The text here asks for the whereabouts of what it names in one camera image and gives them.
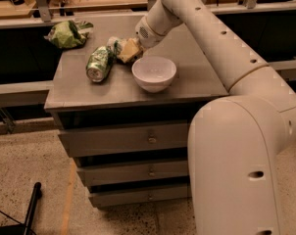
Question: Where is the green chip bag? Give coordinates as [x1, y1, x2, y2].
[45, 21, 93, 49]

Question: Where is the bottom grey drawer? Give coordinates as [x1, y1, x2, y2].
[89, 184, 191, 209]

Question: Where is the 7up soda can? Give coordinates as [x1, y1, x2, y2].
[107, 36, 126, 57]

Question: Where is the green soda can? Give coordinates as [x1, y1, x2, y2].
[86, 46, 115, 82]

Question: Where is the middle grey drawer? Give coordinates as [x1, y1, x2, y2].
[77, 159, 188, 186]

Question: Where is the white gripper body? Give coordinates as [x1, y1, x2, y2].
[135, 16, 164, 48]

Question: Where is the white bowl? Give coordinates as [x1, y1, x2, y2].
[131, 56, 177, 93]

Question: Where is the top grey drawer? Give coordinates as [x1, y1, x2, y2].
[59, 121, 188, 158]

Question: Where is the grey drawer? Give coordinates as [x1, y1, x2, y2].
[59, 121, 188, 158]
[77, 159, 188, 186]
[89, 184, 191, 209]

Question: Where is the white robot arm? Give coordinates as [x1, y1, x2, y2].
[135, 0, 296, 235]

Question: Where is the grey drawer cabinet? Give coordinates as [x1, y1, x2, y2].
[45, 18, 226, 199]

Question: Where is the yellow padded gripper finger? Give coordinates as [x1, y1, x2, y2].
[118, 38, 143, 64]

